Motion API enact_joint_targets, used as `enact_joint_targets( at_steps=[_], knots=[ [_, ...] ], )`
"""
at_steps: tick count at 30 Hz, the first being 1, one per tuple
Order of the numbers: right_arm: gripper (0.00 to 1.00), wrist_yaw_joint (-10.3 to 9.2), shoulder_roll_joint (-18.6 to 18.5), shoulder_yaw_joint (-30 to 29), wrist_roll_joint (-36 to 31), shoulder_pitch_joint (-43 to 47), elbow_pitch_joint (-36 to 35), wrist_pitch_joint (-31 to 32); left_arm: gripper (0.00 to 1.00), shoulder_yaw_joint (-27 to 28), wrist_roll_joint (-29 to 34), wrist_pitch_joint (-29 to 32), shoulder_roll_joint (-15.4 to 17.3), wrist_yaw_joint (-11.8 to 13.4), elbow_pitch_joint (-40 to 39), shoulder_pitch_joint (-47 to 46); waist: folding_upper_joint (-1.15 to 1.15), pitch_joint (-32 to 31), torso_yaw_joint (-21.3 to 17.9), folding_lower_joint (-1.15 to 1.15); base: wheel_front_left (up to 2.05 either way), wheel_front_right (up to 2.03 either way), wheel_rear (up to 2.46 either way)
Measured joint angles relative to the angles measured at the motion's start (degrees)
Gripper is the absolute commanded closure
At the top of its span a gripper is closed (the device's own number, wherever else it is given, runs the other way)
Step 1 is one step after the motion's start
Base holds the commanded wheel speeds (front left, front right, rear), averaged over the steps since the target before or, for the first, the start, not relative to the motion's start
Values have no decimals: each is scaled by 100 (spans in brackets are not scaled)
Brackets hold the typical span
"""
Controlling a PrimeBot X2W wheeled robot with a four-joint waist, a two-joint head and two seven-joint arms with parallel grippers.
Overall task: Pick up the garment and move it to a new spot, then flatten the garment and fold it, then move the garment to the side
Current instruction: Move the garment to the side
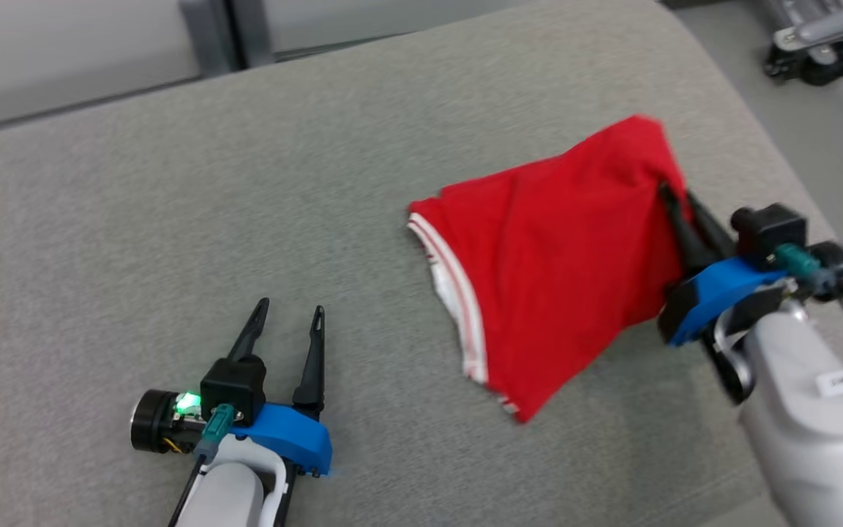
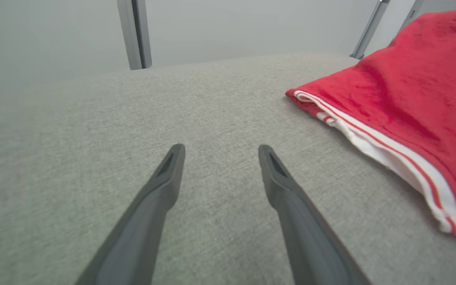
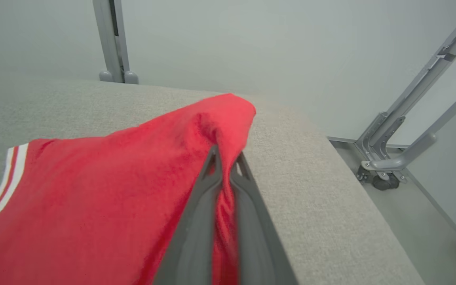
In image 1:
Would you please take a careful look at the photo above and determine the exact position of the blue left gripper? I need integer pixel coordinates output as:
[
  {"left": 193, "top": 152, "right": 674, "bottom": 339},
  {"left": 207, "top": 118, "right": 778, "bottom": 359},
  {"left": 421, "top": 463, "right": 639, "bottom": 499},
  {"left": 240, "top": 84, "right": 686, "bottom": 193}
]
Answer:
[{"left": 131, "top": 296, "right": 333, "bottom": 478}]

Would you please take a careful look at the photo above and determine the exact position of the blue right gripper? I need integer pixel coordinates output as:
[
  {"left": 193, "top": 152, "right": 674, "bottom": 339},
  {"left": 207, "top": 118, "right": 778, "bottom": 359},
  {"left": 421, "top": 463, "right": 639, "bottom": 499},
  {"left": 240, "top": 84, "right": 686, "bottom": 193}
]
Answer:
[{"left": 657, "top": 183, "right": 843, "bottom": 346}]

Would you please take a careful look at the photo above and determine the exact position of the red jersey with white trim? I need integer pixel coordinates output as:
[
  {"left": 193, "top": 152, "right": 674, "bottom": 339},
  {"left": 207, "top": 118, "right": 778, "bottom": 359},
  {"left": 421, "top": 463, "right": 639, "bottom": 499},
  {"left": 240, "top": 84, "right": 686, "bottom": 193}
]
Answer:
[{"left": 407, "top": 113, "right": 689, "bottom": 425}]

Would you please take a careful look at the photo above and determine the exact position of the right arm cable teal plug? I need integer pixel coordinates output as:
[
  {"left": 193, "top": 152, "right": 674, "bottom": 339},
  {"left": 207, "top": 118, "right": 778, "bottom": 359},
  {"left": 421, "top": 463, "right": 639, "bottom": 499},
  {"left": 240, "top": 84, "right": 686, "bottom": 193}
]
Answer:
[{"left": 774, "top": 244, "right": 843, "bottom": 363}]

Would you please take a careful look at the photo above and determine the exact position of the arm cable teal plug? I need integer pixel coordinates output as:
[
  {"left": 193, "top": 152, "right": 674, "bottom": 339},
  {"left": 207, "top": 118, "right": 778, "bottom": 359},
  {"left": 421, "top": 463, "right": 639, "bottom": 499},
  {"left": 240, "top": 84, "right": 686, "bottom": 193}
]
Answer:
[
  {"left": 774, "top": 244, "right": 843, "bottom": 363},
  {"left": 168, "top": 404, "right": 238, "bottom": 527}
]

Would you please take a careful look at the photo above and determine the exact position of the left arm cable teal plug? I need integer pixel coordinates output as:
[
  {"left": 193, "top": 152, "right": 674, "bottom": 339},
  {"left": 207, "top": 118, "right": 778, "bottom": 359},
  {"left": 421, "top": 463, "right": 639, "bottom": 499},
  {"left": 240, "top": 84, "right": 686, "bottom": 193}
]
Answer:
[{"left": 168, "top": 404, "right": 238, "bottom": 527}]

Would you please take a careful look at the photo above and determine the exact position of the black caster on metal frame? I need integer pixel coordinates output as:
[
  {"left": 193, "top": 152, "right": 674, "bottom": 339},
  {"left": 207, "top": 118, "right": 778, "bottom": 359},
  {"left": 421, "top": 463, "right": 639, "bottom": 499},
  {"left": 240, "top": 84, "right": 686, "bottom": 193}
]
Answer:
[{"left": 762, "top": 0, "right": 843, "bottom": 86}]

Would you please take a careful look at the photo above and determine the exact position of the grey metal partition post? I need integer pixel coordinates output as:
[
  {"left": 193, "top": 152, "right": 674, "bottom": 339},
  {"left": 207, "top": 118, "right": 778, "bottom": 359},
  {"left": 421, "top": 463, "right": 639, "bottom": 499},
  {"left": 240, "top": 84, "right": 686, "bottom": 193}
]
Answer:
[{"left": 180, "top": 0, "right": 276, "bottom": 76}]

